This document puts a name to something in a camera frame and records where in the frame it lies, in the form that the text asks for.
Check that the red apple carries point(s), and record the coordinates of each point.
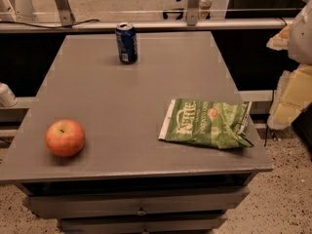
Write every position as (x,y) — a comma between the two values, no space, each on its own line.
(65,138)

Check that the white cylinder at left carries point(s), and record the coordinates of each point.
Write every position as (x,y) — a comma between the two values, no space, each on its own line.
(7,97)

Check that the grey lower drawer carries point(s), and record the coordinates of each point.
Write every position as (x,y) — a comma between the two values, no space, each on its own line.
(158,223)

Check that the grey drawer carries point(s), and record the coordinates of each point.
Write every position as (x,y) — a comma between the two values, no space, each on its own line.
(158,223)
(138,203)

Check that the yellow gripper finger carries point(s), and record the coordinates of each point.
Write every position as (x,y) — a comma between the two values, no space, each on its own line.
(293,96)
(280,41)

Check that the grey upper drawer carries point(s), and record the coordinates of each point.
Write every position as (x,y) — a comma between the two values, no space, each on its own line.
(138,203)

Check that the blue pepsi can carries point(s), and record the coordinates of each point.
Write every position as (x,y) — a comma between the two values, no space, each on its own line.
(126,42)

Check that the green jalapeno chip bag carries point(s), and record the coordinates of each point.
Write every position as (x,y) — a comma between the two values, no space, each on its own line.
(215,124)

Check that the metal rail frame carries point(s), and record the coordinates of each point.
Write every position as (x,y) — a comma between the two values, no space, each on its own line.
(86,15)

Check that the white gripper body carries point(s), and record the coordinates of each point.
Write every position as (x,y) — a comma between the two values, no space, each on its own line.
(302,36)

